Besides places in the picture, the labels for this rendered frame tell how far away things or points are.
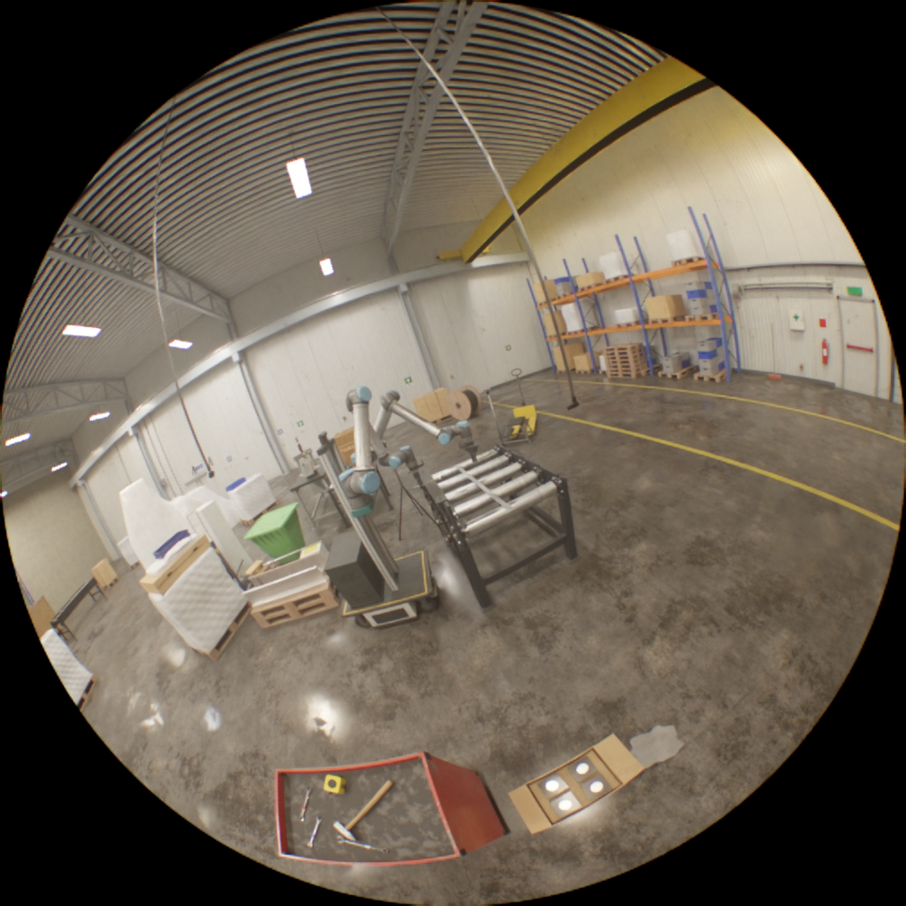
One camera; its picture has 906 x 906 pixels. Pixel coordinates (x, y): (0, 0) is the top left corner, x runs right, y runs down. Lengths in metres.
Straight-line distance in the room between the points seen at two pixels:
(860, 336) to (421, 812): 9.70
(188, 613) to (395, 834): 3.53
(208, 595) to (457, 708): 3.32
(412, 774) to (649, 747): 1.36
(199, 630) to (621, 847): 4.40
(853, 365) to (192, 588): 12.74
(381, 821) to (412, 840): 0.14
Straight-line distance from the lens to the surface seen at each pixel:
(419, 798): 1.28
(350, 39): 6.94
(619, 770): 1.87
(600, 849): 2.14
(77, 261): 7.92
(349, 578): 2.63
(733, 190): 9.80
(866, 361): 9.31
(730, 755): 2.30
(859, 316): 9.21
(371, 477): 1.94
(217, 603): 4.45
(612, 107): 7.39
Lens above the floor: 2.08
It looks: 19 degrees down
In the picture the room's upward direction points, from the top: 19 degrees counter-clockwise
